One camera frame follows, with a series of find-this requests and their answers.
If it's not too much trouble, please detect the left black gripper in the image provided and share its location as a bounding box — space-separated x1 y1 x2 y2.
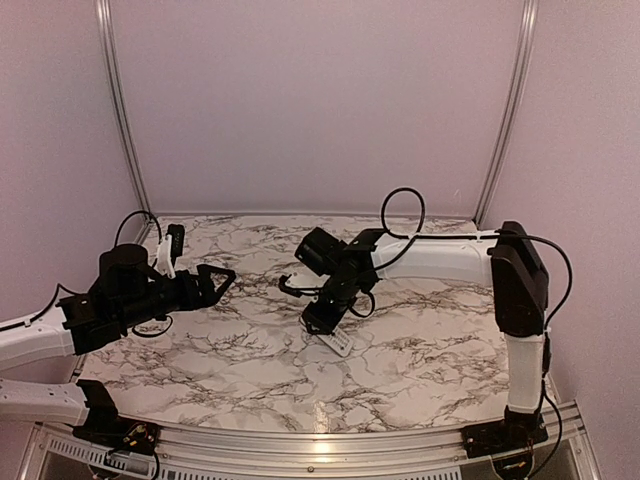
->
116 262 236 330

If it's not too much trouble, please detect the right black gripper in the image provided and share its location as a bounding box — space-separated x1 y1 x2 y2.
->
302 275 363 335

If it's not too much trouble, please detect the grey remote control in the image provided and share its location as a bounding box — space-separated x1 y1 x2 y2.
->
299 318 354 358

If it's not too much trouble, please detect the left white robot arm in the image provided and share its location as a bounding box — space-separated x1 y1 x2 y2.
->
1 244 236 445

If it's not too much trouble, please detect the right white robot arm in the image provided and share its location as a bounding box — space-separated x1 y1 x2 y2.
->
293 222 549 448

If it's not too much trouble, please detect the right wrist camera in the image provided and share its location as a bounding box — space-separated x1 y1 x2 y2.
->
278 272 327 298

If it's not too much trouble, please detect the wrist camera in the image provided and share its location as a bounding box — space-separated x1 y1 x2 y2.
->
278 272 327 298
155 224 185 279

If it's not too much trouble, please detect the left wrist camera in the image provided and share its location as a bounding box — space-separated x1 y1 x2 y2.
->
155 224 185 279

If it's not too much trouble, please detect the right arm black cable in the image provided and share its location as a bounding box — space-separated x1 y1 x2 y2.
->
380 187 427 239

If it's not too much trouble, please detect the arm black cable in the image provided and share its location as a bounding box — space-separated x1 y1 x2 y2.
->
114 209 166 249
380 187 427 239

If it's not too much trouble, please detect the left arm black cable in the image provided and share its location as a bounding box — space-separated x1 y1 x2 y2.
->
114 209 166 249

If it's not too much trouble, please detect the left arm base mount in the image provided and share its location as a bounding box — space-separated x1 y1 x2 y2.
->
72 415 160 456

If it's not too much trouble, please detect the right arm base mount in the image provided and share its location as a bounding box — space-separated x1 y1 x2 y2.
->
461 420 549 458

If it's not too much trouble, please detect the front aluminium rail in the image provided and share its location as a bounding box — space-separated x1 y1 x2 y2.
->
17 403 601 479

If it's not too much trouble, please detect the left aluminium frame post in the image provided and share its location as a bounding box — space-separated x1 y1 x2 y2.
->
94 0 151 210

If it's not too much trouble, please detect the aluminium frame post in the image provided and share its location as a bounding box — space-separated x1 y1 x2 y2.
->
473 0 539 225
94 0 151 210

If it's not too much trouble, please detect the right aluminium frame post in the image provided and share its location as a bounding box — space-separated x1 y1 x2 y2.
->
473 0 539 225

